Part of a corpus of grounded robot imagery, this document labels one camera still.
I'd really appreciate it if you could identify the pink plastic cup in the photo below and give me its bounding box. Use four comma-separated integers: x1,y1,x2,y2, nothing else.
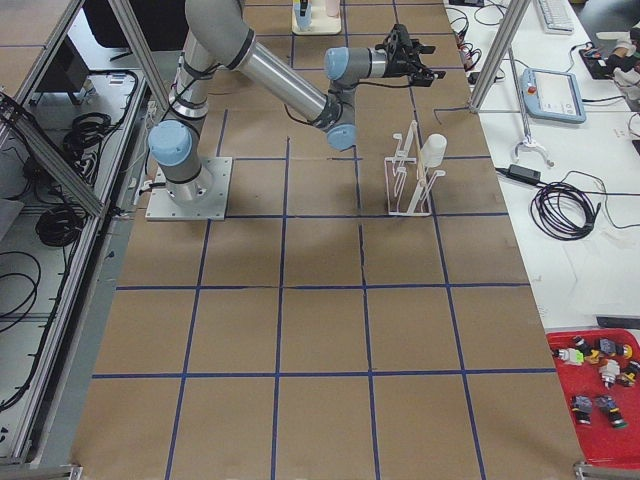
325,0,340,18

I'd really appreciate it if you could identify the cream plastic tray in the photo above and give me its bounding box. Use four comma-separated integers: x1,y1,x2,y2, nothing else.
292,0,342,36

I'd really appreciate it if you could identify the pale green plastic cup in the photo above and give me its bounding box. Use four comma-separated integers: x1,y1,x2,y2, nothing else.
420,133,448,169

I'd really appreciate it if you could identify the black power adapter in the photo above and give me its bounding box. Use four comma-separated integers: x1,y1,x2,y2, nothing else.
507,164,541,185

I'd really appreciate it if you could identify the coiled black cable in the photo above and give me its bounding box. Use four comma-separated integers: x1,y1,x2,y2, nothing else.
529,180,601,242

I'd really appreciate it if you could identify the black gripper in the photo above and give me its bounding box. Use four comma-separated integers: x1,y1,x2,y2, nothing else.
382,24,446,87

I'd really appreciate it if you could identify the blue teach pendant tablet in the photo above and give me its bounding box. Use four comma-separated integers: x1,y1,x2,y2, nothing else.
520,68,586,124

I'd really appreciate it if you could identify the red parts tray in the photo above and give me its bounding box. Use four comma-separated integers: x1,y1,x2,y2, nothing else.
547,329,639,469

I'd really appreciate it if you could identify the white keyboard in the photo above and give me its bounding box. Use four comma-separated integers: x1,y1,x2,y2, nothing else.
532,0,574,35

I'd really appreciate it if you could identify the aluminium frame post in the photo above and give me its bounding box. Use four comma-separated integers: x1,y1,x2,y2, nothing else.
468,0,530,113

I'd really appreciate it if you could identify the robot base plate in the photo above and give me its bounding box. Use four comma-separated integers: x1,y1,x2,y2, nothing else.
146,157,233,221

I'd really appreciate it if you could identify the white wire cup rack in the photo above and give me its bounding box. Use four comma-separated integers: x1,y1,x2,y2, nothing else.
384,120,446,217

